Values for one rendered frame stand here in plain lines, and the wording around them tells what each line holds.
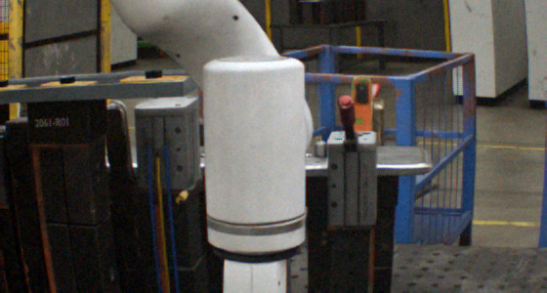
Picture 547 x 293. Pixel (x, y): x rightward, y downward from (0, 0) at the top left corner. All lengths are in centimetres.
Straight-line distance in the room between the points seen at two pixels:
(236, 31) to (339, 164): 44
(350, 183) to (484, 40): 780
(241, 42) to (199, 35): 5
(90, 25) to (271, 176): 425
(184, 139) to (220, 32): 44
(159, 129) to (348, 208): 28
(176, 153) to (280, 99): 53
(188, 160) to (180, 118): 6
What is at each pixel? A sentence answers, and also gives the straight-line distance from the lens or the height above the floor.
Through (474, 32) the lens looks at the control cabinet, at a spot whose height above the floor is 77.
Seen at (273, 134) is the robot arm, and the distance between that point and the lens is 73.
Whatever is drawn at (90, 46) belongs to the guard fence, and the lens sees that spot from 497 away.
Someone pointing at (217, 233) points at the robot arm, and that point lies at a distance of 77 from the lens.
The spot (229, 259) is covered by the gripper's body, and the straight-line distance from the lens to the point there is 77.
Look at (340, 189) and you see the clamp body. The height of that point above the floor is 100.
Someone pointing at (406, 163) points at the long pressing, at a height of 100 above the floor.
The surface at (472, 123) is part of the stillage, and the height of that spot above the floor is 62.
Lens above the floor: 128
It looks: 10 degrees down
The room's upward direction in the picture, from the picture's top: 2 degrees counter-clockwise
